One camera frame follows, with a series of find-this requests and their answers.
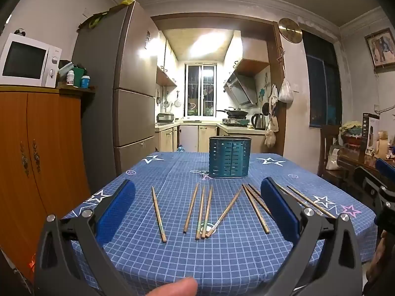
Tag black wok with lid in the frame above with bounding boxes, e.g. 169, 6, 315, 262
216, 107, 249, 118

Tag person's left hand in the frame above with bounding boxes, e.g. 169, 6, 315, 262
144, 277, 198, 296

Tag dark wooden side table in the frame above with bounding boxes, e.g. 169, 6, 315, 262
336, 152, 395, 188

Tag dark curtained window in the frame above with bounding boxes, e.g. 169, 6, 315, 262
301, 30, 343, 129

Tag framed wall picture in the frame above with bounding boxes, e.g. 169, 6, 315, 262
364, 27, 395, 73

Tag dark wooden chair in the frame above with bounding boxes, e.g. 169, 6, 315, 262
317, 125, 348, 186

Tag teal perforated utensil holder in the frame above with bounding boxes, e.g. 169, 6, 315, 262
209, 136, 250, 180

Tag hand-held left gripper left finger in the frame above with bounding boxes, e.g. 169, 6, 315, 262
34, 179, 136, 296

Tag gold wall clock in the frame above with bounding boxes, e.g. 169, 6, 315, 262
278, 18, 303, 43

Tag barred kitchen window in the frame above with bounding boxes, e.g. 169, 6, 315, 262
185, 63, 218, 118

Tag steel range hood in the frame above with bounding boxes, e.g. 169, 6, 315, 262
223, 69, 258, 108

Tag blue checked star tablecloth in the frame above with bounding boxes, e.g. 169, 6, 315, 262
60, 152, 379, 288

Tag dark green bundle on refrigerator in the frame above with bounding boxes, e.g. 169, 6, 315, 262
77, 10, 111, 31

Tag hanging bundle of bags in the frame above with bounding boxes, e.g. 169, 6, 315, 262
264, 84, 280, 149

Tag orange wooden cabinet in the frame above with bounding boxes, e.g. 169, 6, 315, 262
0, 85, 97, 286

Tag white hanging plastic bag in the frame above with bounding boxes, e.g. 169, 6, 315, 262
277, 73, 295, 103

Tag brown wooden door frame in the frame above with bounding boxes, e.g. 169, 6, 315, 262
151, 14, 286, 157

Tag black cardboard box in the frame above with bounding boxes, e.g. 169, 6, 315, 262
362, 113, 381, 158

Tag steel electric kettle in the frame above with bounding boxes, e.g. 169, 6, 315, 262
251, 113, 267, 130

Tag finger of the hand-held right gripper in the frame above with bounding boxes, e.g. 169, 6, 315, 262
375, 158, 395, 180
353, 166, 388, 193

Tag grey refrigerator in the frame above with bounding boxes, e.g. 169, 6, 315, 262
71, 1, 160, 193

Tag person's right forearm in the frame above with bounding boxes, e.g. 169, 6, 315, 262
363, 231, 395, 288

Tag pale blue box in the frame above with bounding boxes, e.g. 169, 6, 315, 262
57, 61, 75, 76

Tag white bag on chair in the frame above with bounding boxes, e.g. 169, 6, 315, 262
325, 146, 342, 171

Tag basket of cloth items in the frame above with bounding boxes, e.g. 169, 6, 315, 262
339, 120, 364, 146

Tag beige kitchen wall cabinets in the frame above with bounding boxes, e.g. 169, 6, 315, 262
156, 30, 178, 87

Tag green plastic container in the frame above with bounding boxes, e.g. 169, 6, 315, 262
73, 66, 87, 88

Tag white microwave oven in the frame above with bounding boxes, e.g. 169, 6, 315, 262
0, 33, 62, 88

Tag beige kitchen base cabinets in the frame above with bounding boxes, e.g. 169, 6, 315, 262
154, 121, 270, 154

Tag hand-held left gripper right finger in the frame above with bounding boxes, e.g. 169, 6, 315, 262
260, 177, 363, 296

